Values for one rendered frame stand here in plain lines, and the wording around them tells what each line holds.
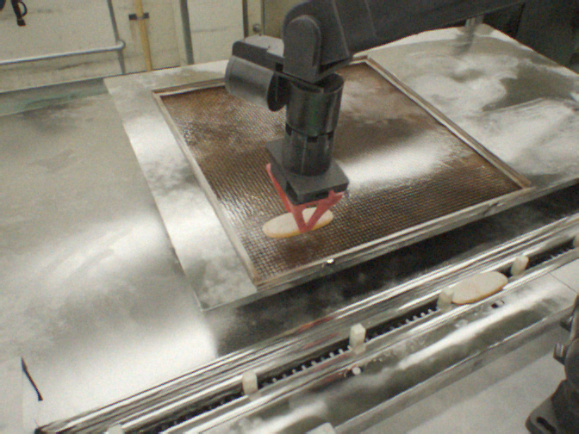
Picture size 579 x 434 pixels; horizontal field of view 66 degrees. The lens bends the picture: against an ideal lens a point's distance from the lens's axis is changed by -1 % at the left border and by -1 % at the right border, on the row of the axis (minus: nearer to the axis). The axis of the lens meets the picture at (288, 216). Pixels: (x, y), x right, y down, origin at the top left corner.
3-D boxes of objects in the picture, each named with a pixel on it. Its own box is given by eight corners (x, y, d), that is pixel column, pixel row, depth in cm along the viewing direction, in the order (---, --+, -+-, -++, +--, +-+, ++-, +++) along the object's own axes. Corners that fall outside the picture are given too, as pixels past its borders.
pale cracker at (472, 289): (460, 310, 58) (462, 304, 58) (439, 291, 61) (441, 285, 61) (513, 285, 62) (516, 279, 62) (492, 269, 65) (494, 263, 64)
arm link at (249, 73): (320, 23, 38) (364, 6, 44) (214, -10, 42) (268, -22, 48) (301, 145, 46) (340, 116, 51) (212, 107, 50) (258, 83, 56)
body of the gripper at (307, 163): (298, 207, 50) (305, 151, 45) (263, 154, 57) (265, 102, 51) (349, 193, 52) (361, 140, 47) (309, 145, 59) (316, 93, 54)
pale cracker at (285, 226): (269, 244, 57) (269, 237, 57) (258, 223, 60) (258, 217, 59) (338, 224, 61) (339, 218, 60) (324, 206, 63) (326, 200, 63)
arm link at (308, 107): (327, 89, 42) (356, 69, 46) (268, 66, 45) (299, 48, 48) (319, 149, 47) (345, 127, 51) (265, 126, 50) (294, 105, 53)
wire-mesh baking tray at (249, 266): (257, 292, 56) (257, 284, 55) (151, 96, 87) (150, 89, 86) (532, 193, 75) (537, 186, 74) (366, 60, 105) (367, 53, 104)
